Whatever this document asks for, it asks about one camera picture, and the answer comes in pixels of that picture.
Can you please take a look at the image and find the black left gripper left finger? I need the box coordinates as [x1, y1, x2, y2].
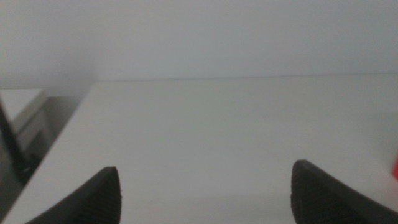
[24, 166, 122, 224]

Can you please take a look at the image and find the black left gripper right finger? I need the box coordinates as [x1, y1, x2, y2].
[290, 159, 398, 224]

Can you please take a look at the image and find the red cube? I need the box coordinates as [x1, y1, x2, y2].
[391, 155, 398, 181]

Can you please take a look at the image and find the white furniture beside table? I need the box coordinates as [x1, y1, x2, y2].
[0, 89, 47, 156]

